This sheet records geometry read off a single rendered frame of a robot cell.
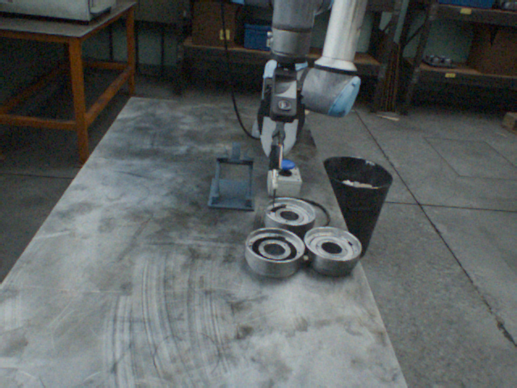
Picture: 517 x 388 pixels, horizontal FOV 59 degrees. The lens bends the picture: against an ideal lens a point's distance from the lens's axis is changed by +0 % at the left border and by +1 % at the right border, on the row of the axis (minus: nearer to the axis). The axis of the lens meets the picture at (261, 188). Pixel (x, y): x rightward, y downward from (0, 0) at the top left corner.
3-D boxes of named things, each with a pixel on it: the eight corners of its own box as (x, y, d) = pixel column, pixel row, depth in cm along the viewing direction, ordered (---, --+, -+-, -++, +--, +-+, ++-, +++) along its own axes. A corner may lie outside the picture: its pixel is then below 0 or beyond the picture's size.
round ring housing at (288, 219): (319, 241, 91) (323, 223, 89) (269, 243, 89) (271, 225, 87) (304, 212, 100) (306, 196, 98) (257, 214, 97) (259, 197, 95)
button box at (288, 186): (299, 198, 106) (302, 179, 103) (268, 196, 105) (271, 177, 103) (295, 182, 113) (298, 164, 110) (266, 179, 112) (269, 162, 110)
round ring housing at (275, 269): (292, 288, 78) (295, 268, 76) (234, 269, 80) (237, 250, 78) (307, 255, 86) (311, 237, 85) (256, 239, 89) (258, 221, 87)
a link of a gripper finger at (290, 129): (293, 149, 100) (295, 108, 96) (296, 160, 95) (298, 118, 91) (279, 149, 100) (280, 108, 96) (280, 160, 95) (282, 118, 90)
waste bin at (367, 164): (380, 268, 220) (402, 191, 199) (311, 264, 217) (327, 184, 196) (363, 229, 250) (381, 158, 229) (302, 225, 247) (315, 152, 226)
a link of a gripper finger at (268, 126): (269, 148, 100) (278, 108, 96) (270, 159, 95) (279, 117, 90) (254, 145, 99) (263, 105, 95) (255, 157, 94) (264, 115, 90)
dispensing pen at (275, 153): (266, 209, 91) (273, 127, 93) (265, 210, 95) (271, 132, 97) (278, 210, 91) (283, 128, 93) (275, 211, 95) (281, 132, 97)
